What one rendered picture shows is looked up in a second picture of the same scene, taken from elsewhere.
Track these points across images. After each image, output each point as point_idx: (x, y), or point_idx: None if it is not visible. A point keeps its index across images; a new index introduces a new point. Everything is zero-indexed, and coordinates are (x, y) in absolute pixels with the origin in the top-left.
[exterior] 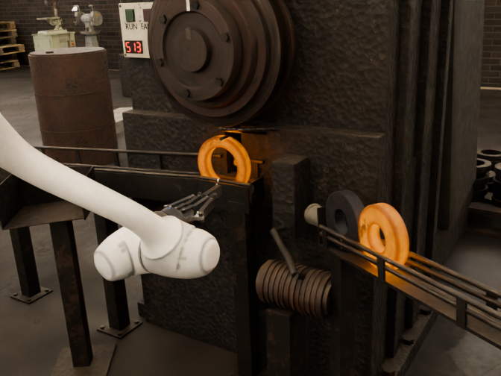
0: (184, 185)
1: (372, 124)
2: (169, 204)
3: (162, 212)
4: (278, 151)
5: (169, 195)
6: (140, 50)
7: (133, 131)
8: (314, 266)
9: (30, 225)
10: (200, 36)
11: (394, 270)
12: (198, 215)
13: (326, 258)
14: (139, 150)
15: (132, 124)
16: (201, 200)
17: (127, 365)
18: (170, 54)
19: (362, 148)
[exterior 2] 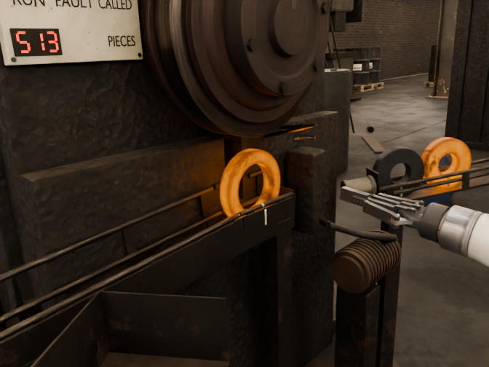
0: (226, 236)
1: (317, 105)
2: (391, 214)
3: (455, 205)
4: (276, 151)
5: (205, 266)
6: (57, 47)
7: (66, 209)
8: (302, 255)
9: None
10: (305, 6)
11: (479, 173)
12: (423, 204)
13: (309, 241)
14: (86, 238)
15: (62, 197)
16: (383, 198)
17: None
18: (258, 33)
19: (330, 124)
